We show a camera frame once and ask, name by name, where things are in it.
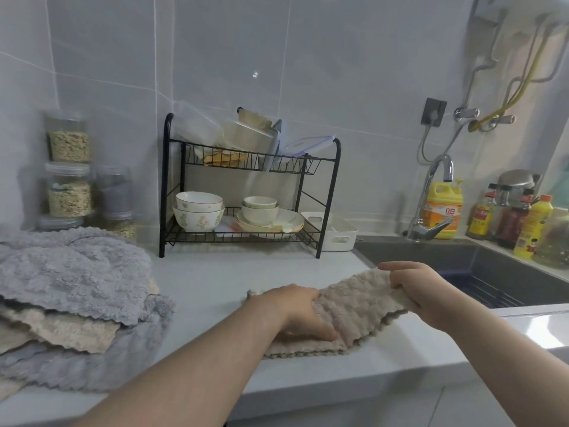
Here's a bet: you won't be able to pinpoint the person's left hand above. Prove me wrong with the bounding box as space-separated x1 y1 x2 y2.
251 284 341 343

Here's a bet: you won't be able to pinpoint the person's right hand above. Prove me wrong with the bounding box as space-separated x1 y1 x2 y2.
378 261 464 330

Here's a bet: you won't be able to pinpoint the beige checked towel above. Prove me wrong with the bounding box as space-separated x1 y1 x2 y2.
247 267 417 359

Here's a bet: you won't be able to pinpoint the pile of fluffy cloths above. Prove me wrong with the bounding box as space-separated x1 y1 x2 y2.
0 226 175 401

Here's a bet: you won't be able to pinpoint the person's right forearm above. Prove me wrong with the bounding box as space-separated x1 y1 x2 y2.
429 292 569 427

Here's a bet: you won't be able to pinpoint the person's left forearm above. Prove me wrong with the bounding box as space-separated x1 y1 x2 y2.
73 302 285 427

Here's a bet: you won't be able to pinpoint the blue sink drain rack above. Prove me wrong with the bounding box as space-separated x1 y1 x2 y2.
437 270 526 310

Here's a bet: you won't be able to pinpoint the grey kitchen sink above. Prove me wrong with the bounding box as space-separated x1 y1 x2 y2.
353 235 569 310

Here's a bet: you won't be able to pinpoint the yellow detergent bottle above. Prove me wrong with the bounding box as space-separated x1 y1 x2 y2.
422 180 464 240

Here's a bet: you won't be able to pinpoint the chrome faucet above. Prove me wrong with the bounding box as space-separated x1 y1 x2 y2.
407 154 455 243

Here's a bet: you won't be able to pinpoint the white plastic basket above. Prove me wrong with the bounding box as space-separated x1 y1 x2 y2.
301 212 359 253

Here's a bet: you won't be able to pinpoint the small bowls on plates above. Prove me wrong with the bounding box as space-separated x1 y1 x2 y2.
235 215 305 235

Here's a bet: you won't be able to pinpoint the yellow label sauce bottle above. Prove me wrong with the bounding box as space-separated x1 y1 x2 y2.
465 184 498 241

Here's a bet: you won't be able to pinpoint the group of condiment bottles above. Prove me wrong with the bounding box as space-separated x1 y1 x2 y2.
496 189 534 250

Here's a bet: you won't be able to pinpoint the yellow squeeze bottle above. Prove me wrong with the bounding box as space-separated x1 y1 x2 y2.
513 194 554 261

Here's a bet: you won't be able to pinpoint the clear glass bottle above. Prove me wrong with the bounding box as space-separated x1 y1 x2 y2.
533 208 569 270

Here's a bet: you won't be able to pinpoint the steel pot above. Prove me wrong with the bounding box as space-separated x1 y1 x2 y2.
497 169 542 196

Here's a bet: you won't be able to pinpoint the grey plastic lid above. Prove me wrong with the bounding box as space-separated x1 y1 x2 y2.
266 119 283 172

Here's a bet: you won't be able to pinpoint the blue rimmed container lid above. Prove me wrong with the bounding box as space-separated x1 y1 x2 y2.
282 135 337 157

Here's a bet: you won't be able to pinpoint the yellow dish cloth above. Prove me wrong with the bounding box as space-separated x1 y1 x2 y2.
203 148 250 167

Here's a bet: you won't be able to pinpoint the green spray bottle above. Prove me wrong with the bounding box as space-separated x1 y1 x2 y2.
551 164 569 211

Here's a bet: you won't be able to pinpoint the small clear jar of oats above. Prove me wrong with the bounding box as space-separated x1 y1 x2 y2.
104 212 139 241

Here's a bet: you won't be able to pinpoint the tan lid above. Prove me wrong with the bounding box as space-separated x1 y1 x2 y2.
238 109 273 130

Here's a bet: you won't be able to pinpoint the clear plastic food container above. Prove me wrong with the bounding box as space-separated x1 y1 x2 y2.
173 101 224 145

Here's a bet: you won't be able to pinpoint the clear jar grey contents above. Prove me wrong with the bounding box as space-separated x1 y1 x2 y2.
93 165 134 216

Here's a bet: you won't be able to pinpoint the metal water pipe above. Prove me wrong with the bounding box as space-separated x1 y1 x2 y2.
460 8 509 110
502 15 569 117

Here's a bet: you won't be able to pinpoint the short clear plastic jar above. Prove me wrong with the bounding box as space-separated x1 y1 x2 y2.
35 215 85 232

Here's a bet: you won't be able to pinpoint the grey power cable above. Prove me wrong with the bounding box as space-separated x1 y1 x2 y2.
417 124 442 164

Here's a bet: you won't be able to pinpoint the black wire dish rack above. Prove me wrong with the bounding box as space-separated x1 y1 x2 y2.
159 113 342 259

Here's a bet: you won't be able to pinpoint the black wall socket with plug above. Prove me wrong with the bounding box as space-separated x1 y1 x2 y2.
421 97 447 128

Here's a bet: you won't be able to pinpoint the yellow gas hose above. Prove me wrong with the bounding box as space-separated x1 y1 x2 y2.
469 26 548 133

